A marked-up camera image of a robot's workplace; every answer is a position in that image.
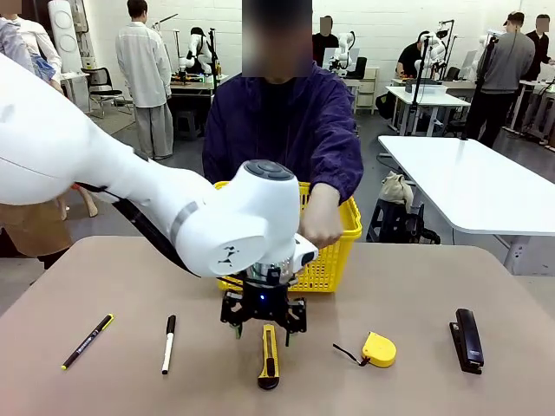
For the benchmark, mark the black tripod pole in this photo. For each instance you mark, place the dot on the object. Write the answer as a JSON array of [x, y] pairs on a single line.
[[417, 95], [481, 78]]

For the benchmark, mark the person in long white coat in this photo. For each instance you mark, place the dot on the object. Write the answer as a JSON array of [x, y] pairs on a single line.
[[143, 65]]

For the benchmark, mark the black office chair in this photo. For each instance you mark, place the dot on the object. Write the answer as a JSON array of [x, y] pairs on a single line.
[[97, 78]]

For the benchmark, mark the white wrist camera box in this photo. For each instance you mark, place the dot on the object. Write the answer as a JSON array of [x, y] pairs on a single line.
[[305, 255]]

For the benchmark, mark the white drawer cabinet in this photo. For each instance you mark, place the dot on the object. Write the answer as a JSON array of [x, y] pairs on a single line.
[[366, 93]]

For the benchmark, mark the black plastic stool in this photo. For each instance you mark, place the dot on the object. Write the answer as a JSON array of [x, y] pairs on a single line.
[[388, 221]]

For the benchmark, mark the large white table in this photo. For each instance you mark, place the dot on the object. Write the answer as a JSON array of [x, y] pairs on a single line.
[[477, 186]]

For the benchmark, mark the person's left forearm purple sleeve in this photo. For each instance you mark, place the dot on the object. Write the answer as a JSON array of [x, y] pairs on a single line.
[[342, 182]]

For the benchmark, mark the seated person purple jacket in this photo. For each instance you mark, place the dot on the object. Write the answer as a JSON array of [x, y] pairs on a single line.
[[269, 130]]

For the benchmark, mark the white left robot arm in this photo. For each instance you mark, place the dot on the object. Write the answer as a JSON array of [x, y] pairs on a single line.
[[130, 182]]

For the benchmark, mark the black stapler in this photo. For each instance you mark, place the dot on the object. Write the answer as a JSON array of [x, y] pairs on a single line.
[[468, 342]]

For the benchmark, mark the yellow black utility knife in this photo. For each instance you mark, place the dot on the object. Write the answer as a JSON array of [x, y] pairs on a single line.
[[269, 364]]

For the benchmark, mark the small white table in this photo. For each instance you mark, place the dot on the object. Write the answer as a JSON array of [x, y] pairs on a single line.
[[433, 99]]

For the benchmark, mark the standing person black top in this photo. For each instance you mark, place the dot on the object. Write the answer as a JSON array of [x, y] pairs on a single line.
[[323, 47]]

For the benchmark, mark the black pen yellow cap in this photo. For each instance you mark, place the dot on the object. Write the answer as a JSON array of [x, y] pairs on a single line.
[[86, 342]]

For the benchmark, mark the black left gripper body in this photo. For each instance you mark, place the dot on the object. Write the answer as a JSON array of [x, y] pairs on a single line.
[[264, 301]]

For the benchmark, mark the person's left hand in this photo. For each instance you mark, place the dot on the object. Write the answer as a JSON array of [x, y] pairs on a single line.
[[321, 221]]

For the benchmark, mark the white marker black cap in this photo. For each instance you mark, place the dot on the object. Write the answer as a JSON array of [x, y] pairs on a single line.
[[168, 346]]

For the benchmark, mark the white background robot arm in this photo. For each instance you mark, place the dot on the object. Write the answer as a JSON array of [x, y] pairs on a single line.
[[438, 47], [344, 43]]

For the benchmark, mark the yellow plastic shopping basket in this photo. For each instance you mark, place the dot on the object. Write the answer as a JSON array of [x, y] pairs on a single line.
[[338, 260]]

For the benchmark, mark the white standing air conditioner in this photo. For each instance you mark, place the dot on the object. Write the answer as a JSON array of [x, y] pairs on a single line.
[[65, 26]]

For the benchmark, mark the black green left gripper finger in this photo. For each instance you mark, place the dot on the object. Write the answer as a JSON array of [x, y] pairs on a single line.
[[232, 310], [297, 314]]

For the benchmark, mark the person black jacket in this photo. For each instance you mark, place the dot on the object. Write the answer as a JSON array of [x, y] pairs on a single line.
[[542, 47]]

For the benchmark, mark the black and white background robot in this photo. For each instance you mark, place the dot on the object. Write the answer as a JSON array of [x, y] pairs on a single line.
[[200, 47]]

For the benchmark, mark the yellow tape measure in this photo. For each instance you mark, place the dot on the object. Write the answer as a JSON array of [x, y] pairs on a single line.
[[379, 351]]

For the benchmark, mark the small dark stool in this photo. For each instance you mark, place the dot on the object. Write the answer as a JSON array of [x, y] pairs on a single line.
[[186, 123]]

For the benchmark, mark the seated person in black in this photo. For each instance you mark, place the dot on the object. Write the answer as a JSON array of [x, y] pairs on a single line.
[[409, 58]]

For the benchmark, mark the person grey sweater cap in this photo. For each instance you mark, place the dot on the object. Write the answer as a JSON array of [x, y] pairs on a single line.
[[507, 65]]

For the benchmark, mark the beige cloth bag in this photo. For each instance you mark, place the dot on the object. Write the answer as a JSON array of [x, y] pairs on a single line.
[[396, 188]]

